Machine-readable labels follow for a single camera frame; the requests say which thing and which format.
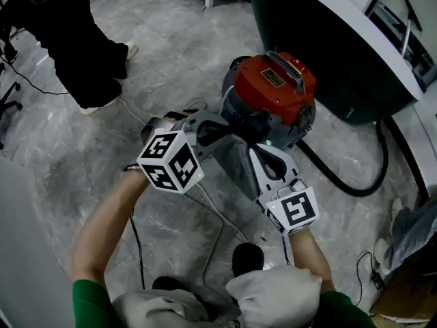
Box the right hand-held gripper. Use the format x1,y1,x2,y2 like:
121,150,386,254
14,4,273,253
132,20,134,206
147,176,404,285
249,144,321,236

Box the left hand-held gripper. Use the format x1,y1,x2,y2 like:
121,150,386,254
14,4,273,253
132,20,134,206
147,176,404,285
136,110,233,194

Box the grey vacuum filter bag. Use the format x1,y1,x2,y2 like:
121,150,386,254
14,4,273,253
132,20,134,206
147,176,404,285
140,110,262,203

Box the person's left forearm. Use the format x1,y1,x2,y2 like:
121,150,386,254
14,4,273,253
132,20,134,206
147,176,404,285
70,169,151,285

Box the person's right forearm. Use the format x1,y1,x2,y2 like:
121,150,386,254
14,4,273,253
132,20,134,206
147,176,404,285
288,229,335,293

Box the red vacuum cleaner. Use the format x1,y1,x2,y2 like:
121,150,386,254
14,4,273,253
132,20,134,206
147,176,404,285
221,50,318,150

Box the person's right black shoe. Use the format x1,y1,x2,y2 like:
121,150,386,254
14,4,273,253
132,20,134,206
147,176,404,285
231,243,266,276

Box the person's black shoe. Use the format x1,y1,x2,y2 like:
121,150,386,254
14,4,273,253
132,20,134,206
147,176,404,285
152,275,192,292
231,243,266,276

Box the person's light gray trousers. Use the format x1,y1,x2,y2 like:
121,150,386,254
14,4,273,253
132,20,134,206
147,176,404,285
112,264,324,328

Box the green bathtub with white rim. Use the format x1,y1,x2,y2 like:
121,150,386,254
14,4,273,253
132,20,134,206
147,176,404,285
247,0,424,126

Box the person's left black shoe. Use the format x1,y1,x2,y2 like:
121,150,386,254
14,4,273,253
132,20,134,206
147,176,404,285
152,275,192,292

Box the cardboard box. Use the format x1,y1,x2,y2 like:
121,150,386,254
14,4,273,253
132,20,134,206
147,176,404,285
370,251,437,320

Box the vacuum wand with black nozzle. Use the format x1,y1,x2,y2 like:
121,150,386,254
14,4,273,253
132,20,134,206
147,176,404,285
399,0,424,58

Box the person's green shirt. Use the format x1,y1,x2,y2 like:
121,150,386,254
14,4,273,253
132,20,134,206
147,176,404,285
71,278,378,328

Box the white power cable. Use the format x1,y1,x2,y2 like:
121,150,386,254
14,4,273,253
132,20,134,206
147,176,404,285
117,96,249,283

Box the black vacuum hose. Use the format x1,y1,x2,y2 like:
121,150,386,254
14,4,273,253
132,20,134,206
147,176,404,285
296,118,390,197

